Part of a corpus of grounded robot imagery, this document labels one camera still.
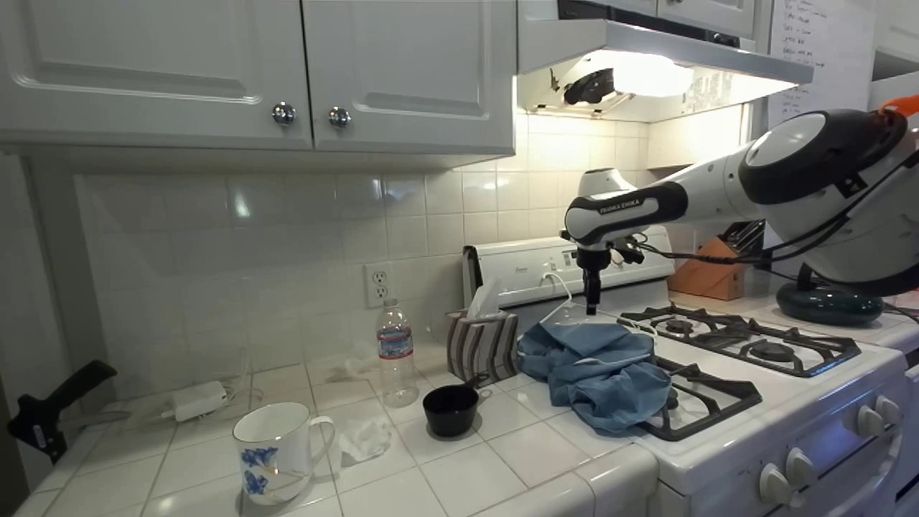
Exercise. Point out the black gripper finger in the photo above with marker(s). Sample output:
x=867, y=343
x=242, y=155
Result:
x=593, y=290

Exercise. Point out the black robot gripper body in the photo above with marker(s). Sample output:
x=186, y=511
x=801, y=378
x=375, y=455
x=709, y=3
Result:
x=599, y=258

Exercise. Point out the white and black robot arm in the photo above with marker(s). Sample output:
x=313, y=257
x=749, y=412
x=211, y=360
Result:
x=837, y=185

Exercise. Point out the right upper cabinet door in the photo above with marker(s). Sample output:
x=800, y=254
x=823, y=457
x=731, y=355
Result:
x=416, y=76

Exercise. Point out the cabinet door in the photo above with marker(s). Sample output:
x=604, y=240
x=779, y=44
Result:
x=416, y=76
x=152, y=73

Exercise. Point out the right cabinet knob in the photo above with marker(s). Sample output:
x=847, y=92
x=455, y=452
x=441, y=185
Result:
x=340, y=115

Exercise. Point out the cabinet knob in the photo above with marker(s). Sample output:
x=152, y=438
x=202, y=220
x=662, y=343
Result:
x=340, y=115
x=281, y=113

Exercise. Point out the left cabinet knob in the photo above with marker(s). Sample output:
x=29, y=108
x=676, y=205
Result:
x=281, y=113

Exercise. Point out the left upper cabinet door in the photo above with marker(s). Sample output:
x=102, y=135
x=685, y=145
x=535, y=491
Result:
x=152, y=73

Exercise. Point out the blue cloth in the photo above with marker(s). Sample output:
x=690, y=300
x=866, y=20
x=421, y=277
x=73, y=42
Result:
x=600, y=370

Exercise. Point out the wooden knife block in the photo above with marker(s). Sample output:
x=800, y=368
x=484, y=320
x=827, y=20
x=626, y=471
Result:
x=722, y=263

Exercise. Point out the striped tissue box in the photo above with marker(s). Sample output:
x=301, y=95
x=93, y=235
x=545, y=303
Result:
x=479, y=337

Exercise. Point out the white range hood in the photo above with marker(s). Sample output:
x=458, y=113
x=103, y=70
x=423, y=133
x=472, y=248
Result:
x=645, y=59

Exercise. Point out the small black cup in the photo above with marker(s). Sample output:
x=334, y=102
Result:
x=448, y=409

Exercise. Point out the clear plastic water bottle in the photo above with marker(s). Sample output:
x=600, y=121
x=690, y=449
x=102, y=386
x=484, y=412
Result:
x=395, y=345

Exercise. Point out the dark green kettle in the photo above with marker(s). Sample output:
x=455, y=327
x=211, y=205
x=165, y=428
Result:
x=813, y=300

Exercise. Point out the white gas stove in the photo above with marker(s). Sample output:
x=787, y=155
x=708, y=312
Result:
x=767, y=413

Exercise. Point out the crumpled clear plastic wrap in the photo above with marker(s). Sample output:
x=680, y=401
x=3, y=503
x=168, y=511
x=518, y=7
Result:
x=366, y=441

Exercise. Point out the white paper sheet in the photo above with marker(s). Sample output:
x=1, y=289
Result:
x=837, y=42

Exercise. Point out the white mug blue flowers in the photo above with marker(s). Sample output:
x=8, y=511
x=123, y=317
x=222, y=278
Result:
x=281, y=449

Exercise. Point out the black handheld device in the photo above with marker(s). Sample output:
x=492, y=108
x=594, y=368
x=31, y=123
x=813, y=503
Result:
x=39, y=419

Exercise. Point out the white wall outlet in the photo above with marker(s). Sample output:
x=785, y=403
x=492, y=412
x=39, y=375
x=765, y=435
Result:
x=377, y=286

